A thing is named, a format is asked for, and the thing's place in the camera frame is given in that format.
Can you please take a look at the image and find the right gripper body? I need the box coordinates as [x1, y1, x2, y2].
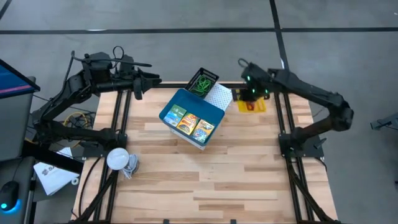
[231, 88, 271, 102]

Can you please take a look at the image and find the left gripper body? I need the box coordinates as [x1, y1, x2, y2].
[132, 68, 149, 101]

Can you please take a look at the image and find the yellow plastic basket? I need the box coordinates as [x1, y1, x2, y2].
[237, 89, 267, 114]

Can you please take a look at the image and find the black mesh basket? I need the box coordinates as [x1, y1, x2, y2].
[185, 67, 220, 99]

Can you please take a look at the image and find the blue plastic bin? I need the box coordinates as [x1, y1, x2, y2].
[158, 88, 226, 147]

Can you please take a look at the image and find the yellow green crayon box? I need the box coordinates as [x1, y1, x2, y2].
[176, 112, 201, 136]

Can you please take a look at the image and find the blue yellow crayon box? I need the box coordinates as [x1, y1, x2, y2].
[190, 119, 216, 144]

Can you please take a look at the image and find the grey desk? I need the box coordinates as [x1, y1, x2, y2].
[0, 155, 37, 224]

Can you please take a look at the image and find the white perforated shelf riser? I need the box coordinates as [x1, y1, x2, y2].
[169, 82, 234, 151]

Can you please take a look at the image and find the white bulb lamp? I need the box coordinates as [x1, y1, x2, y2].
[106, 147, 130, 171]

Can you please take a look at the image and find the white paper sheet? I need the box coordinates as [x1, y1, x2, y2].
[55, 146, 74, 159]
[33, 161, 80, 197]

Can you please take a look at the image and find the black computer monitor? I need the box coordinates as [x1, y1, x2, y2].
[0, 58, 41, 100]

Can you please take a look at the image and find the black computer mouse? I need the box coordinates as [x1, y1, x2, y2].
[0, 180, 21, 215]

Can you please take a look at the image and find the yellow cable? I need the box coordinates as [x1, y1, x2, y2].
[63, 111, 94, 129]

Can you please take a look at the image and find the white coiled lamp cable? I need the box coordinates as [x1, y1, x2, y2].
[119, 154, 140, 180]

